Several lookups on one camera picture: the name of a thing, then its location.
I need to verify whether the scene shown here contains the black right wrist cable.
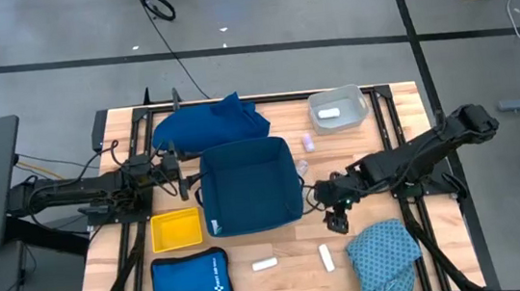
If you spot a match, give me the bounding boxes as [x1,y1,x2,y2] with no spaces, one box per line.
[297,172,327,216]

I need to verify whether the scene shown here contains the yellow plastic tray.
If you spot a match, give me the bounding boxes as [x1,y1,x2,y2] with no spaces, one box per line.
[148,206,206,254]

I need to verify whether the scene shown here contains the clear plastic bottle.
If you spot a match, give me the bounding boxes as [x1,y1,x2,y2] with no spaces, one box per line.
[294,158,311,177]

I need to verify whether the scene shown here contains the small purple bottle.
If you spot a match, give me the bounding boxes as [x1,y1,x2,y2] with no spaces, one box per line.
[300,132,317,154]

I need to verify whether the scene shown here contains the black power box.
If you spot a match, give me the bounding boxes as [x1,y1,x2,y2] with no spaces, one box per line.
[88,108,114,154]

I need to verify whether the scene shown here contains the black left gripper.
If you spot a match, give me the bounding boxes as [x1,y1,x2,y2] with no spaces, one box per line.
[157,138,208,204]

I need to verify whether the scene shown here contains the white gauze roll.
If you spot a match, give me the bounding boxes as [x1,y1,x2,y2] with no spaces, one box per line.
[250,256,280,273]
[316,106,341,121]
[317,243,337,275]

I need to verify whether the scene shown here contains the navy white striped fabric basket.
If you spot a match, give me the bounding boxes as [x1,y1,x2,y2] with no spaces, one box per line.
[191,133,307,241]

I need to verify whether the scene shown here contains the black aluminium frame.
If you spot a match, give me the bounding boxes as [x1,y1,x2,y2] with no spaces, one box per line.
[61,54,487,291]

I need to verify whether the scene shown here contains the teal patterned cloth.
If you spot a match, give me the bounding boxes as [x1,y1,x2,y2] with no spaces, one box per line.
[343,215,428,291]

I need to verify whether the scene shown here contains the dark blue cloth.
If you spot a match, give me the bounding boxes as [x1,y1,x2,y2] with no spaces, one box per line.
[147,88,274,159]

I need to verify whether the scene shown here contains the blue first aid pouch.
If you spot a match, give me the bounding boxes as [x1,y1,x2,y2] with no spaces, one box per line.
[147,245,235,291]

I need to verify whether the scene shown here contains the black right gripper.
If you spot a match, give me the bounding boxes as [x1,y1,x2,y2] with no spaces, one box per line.
[311,169,367,237]

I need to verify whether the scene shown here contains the thin yellow cable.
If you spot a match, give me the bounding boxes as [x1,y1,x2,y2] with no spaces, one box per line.
[16,155,67,185]

